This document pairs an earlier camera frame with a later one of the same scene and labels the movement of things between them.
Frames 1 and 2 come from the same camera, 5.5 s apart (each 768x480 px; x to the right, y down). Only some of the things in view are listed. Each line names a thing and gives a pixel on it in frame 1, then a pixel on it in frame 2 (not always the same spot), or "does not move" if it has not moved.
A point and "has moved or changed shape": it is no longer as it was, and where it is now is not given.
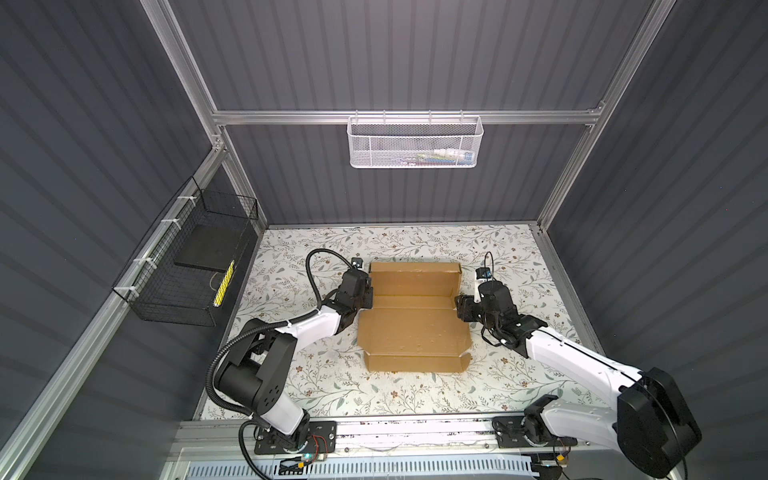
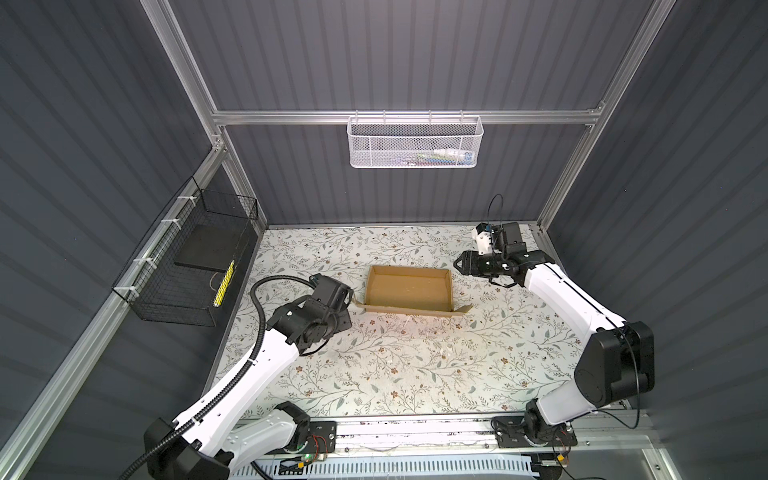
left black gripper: (367, 303) → (344, 319)
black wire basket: (181, 272) does not move
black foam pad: (212, 246) does not move
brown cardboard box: (411, 324) has moved or changed shape
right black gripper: (464, 305) → (469, 263)
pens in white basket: (440, 157) does not move
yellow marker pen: (218, 299) does not move
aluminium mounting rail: (202, 438) does not move
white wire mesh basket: (409, 142) does not move
